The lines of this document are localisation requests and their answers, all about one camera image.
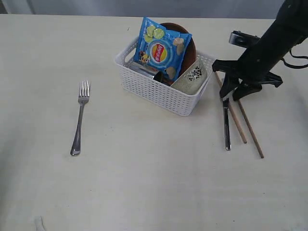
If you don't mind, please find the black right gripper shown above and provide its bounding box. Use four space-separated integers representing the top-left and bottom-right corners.
212 18 301 101

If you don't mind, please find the brown wooden chopstick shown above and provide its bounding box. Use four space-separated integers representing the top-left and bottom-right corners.
238 100 264 159
214 72 247 144

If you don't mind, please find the silver table knife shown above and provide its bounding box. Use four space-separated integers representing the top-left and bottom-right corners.
223 98 231 151

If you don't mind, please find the dark brown round plate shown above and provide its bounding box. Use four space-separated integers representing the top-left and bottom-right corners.
161 23 196 76

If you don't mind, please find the blue Lays chips bag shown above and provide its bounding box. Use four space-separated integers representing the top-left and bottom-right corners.
134 17 192 81

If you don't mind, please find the white plastic perforated basket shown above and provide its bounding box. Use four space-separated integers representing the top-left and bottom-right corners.
115 37 215 116

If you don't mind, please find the silver metal fork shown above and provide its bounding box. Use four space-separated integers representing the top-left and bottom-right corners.
70 80 90 156

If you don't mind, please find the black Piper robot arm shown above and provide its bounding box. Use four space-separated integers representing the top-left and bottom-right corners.
212 0 308 101

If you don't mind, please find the white patterned ceramic bowl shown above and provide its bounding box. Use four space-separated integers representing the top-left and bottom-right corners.
171 58 207 95

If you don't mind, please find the stainless steel cup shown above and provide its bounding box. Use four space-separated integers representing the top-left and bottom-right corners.
128 62 164 83

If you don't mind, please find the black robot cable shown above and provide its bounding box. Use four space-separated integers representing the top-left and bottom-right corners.
280 44 308 69

